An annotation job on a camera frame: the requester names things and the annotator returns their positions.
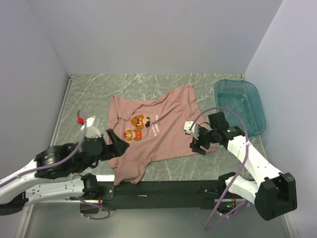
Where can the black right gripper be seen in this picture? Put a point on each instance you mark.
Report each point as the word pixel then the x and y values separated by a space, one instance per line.
pixel 195 147

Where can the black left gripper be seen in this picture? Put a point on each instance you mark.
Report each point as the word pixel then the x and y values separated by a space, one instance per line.
pixel 116 149

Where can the pink t-shirt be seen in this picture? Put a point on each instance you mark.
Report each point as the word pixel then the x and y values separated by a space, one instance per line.
pixel 154 130

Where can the teal translucent plastic basin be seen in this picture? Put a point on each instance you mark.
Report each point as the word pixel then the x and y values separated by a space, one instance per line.
pixel 242 98

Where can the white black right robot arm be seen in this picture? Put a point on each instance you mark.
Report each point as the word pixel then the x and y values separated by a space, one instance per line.
pixel 272 192

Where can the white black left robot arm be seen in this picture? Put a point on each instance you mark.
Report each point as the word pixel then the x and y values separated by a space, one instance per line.
pixel 42 179

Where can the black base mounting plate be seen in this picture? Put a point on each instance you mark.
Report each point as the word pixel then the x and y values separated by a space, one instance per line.
pixel 161 194

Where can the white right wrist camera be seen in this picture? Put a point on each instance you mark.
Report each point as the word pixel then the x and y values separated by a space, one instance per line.
pixel 192 128

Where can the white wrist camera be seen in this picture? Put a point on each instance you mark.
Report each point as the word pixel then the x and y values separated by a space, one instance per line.
pixel 89 126
pixel 192 128

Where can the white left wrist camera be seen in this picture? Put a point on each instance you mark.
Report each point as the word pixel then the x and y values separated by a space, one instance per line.
pixel 89 126

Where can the aluminium front frame rail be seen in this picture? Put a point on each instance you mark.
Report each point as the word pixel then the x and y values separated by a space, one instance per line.
pixel 283 198

